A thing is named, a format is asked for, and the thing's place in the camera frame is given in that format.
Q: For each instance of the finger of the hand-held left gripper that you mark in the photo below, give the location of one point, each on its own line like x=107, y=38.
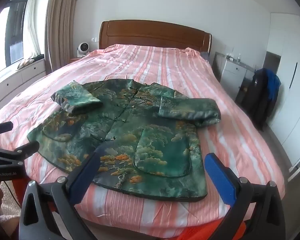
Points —
x=20, y=152
x=1, y=127

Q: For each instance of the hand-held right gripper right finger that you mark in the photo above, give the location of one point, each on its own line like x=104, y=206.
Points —
x=220, y=177

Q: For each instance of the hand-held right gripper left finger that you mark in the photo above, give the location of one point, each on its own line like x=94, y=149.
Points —
x=83, y=180

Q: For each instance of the green patterned jacket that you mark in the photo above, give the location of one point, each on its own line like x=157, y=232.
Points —
x=140, y=135

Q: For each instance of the white window seat cabinet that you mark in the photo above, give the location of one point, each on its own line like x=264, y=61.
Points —
x=15, y=80

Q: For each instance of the patterned cushion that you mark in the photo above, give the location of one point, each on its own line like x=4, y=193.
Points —
x=25, y=63

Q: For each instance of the dark jacket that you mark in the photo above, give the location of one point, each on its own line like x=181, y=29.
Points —
x=257, y=97

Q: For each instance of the window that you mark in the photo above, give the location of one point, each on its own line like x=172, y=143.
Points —
x=15, y=30

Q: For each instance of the wooden nightstand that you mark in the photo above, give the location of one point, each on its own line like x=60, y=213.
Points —
x=75, y=59

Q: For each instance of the white sheer curtain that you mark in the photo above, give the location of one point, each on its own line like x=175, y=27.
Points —
x=31, y=30

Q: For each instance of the white bedside drawer cabinet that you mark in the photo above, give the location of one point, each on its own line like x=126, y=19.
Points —
x=231, y=73

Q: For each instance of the blue garment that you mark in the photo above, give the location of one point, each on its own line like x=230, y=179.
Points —
x=273, y=85

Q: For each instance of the white wardrobe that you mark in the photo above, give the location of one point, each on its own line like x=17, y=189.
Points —
x=290, y=92

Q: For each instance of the grey leaning board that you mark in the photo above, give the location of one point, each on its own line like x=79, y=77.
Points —
x=218, y=65

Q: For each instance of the small white fan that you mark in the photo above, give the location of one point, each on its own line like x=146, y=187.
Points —
x=83, y=50

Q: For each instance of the beige curtain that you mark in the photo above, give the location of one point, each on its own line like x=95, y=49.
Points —
x=61, y=25

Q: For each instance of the tissue box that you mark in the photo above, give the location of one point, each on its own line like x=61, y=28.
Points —
x=229, y=57

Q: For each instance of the clear bottle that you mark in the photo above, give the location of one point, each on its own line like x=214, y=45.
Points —
x=238, y=58

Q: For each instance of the grey pillow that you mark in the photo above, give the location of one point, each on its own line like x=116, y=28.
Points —
x=204, y=56

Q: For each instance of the pink striped bed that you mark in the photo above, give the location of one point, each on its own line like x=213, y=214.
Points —
x=165, y=65

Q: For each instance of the wooden headboard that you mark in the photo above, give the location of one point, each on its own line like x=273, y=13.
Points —
x=152, y=36

